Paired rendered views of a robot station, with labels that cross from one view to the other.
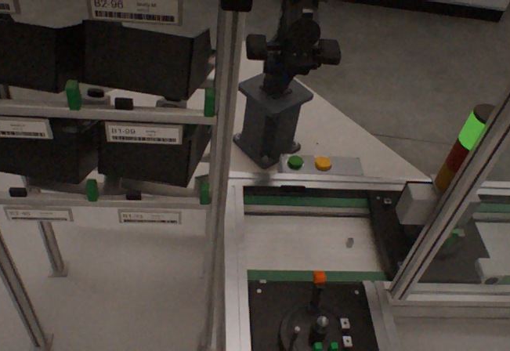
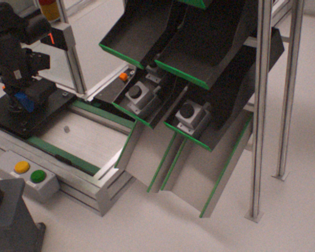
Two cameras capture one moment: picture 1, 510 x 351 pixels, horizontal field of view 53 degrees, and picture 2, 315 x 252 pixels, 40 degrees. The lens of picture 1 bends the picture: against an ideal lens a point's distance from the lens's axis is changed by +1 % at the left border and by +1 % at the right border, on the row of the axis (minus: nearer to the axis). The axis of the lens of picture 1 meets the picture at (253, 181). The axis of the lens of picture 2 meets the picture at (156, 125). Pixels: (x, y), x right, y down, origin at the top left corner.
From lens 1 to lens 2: 1.44 m
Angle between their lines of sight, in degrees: 81
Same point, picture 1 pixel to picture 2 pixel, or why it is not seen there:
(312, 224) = (72, 150)
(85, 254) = (230, 218)
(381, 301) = (92, 91)
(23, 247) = (275, 245)
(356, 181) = (19, 148)
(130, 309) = not seen: hidden behind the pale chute
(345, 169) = (13, 158)
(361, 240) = (57, 130)
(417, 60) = not seen: outside the picture
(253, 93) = (12, 206)
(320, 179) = (38, 158)
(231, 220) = not seen: hidden behind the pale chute
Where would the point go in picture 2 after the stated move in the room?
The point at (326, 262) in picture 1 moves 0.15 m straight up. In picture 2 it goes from (91, 128) to (80, 92)
